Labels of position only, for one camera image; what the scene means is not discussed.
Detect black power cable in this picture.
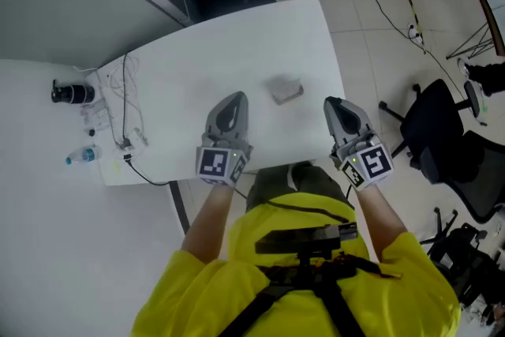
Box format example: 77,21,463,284
121,52,171,187

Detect black chest-mounted phone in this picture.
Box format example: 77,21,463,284
254,222,358,256

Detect person's yellow shirt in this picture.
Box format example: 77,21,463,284
129,192,462,337

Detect black floor cable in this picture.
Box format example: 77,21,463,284
279,0,466,100

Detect white power adapter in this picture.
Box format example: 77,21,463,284
118,127,150,152

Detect person's left forearm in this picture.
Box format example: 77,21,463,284
181,181,234,264

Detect black flask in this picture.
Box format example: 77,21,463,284
50,79,96,105

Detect person's right forearm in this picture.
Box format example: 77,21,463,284
354,181,410,264

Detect black high-back office chair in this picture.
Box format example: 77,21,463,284
378,78,505,225

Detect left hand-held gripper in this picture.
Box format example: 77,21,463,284
196,91,254,187

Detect person's dark olive trousers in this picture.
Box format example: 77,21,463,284
245,163,353,212

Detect black chest harness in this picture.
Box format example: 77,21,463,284
218,244,396,337

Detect white cable bundle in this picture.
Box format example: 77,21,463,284
72,54,148,148

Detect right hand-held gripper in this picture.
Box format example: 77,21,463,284
324,96,395,193

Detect clear plastic water bottle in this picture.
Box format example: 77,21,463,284
64,144,103,167

